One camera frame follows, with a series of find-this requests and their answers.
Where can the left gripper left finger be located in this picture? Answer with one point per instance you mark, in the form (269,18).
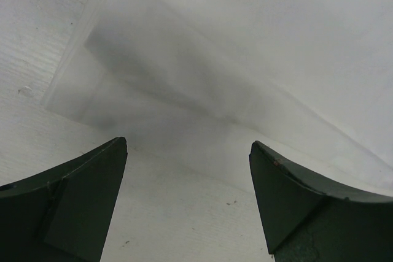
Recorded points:
(63,213)

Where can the white t shirt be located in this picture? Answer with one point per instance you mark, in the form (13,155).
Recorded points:
(198,81)

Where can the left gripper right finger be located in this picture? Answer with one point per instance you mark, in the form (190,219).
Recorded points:
(307,216)

